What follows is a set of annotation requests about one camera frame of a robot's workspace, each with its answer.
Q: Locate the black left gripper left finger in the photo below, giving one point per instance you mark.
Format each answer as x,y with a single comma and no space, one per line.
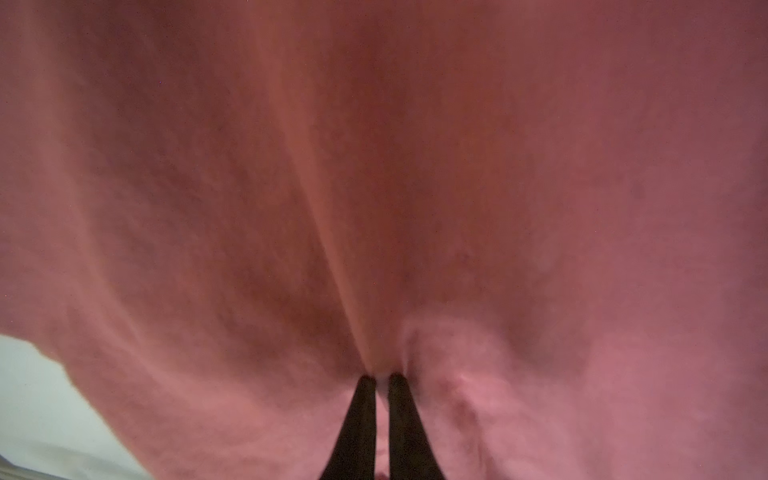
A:
354,453

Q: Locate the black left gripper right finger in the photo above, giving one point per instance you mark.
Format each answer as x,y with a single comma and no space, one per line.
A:
410,453

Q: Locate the maroon garment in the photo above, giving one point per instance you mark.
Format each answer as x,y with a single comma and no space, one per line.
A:
550,216

